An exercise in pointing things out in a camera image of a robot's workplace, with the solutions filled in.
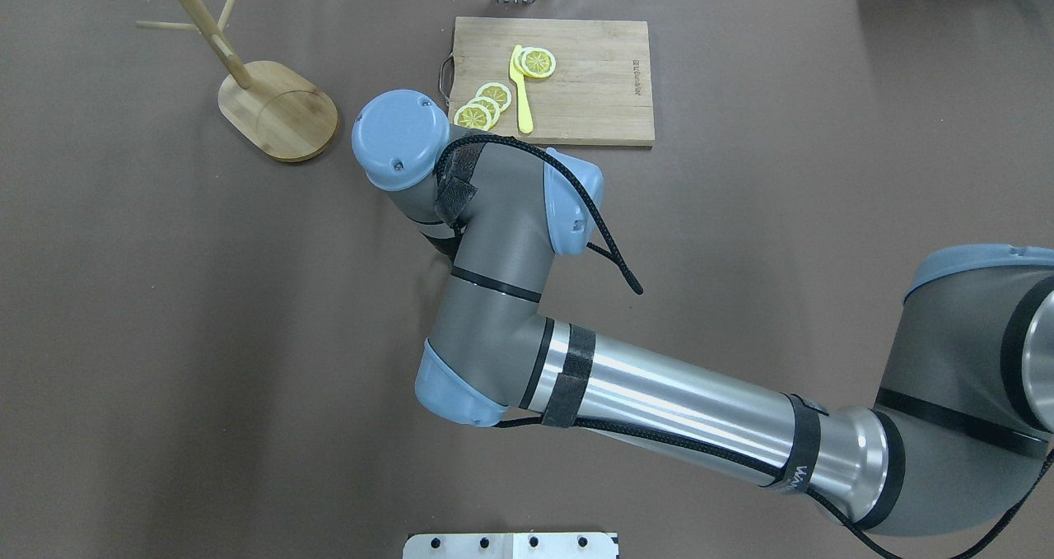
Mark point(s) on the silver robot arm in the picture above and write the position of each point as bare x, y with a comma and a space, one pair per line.
960, 429

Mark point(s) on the wooden mug rack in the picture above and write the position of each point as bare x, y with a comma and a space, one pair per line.
280, 112

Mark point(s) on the yellow plastic knife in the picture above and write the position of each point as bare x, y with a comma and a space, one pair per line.
525, 122

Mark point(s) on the middle lemon slice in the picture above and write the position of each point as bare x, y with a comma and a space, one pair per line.
490, 105

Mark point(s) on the wooden cutting board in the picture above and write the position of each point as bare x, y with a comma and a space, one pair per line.
599, 95

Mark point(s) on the lemon slice under knife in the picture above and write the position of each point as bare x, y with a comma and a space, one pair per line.
535, 62

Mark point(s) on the white camera pillar base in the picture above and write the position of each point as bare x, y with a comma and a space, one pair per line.
588, 544

